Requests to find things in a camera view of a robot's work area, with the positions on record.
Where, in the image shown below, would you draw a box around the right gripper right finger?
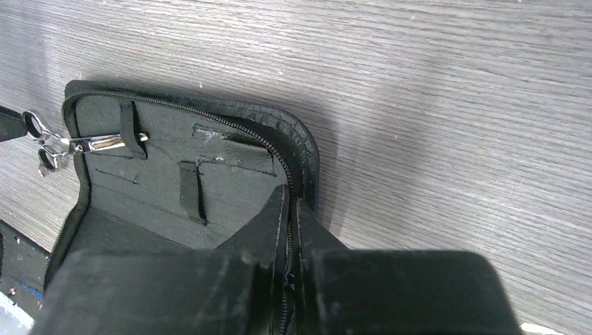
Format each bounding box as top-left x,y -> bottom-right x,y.
293,198 -> 524,335

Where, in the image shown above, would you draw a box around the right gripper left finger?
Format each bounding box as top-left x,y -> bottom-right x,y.
29,184 -> 291,335

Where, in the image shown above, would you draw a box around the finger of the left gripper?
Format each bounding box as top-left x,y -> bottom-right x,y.
0,106 -> 28,142

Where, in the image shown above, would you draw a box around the silver scissors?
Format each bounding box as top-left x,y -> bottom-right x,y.
22,110 -> 126,177

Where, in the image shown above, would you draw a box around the black zip tool case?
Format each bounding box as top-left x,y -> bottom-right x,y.
42,80 -> 321,292

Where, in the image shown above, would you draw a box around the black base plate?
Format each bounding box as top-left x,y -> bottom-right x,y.
1,221 -> 50,313

